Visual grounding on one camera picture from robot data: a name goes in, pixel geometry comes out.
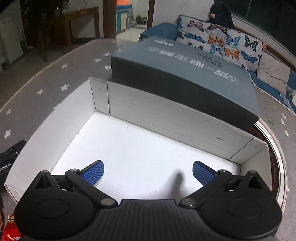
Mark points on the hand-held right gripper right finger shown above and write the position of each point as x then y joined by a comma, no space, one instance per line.
203,172

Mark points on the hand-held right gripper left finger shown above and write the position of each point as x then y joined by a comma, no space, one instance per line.
93,172

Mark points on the white cardboard box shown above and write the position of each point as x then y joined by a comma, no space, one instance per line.
161,120

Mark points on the red snack packet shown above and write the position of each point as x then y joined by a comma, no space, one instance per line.
15,229

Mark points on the grey box lid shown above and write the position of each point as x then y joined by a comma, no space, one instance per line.
185,76

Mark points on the grey star-patterned desktop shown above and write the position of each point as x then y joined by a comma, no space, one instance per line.
57,76

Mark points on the round plate with dark rim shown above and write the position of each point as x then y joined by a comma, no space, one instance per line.
277,166

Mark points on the beige cushion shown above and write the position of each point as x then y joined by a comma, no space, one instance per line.
272,69

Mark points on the butterfly print cushion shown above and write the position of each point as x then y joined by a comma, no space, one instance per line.
245,51
194,30

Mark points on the blue sofa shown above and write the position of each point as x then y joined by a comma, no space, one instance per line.
161,30

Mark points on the blue cabinet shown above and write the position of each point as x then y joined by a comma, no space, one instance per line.
122,18

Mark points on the black backpack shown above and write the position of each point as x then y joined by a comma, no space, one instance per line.
222,15

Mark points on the pair of shoes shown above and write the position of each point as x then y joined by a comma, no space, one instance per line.
141,20

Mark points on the wooden side table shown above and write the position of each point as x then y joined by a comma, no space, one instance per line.
78,12

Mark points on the dark window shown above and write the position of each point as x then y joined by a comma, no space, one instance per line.
266,14

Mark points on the wooden door frame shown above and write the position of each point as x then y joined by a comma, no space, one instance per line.
109,18

